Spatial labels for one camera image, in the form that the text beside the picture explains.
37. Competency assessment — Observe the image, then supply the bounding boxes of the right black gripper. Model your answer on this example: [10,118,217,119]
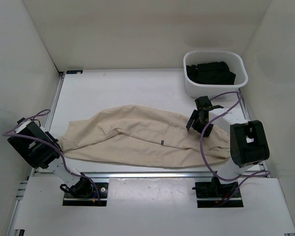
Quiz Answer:
[186,110,214,138]

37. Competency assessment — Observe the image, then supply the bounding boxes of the white plastic basket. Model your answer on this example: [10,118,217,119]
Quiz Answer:
[183,50,248,98]

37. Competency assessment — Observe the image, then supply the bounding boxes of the beige trousers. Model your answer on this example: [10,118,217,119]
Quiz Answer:
[59,105,230,169]

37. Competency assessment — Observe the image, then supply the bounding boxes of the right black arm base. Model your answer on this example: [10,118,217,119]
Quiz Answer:
[192,182,244,208]

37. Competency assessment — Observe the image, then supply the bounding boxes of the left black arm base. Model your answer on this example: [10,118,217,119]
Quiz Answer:
[60,182,109,207]

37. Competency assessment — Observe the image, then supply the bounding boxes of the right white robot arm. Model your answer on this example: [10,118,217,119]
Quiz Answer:
[186,96,269,197]

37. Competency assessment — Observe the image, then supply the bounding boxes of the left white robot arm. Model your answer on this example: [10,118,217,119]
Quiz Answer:
[4,118,95,198]

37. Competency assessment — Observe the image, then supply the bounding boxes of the black trousers in basket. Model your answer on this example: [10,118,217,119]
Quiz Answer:
[186,61,236,85]

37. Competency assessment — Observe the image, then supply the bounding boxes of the blue corner label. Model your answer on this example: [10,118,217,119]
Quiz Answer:
[66,70,83,74]

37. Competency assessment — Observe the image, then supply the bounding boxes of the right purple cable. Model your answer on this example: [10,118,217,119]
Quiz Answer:
[198,91,271,205]

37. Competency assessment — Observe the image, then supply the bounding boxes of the purple cable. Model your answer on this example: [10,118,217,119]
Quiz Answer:
[198,91,271,205]
[2,109,103,206]

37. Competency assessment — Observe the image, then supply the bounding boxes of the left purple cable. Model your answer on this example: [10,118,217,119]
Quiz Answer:
[2,109,103,206]

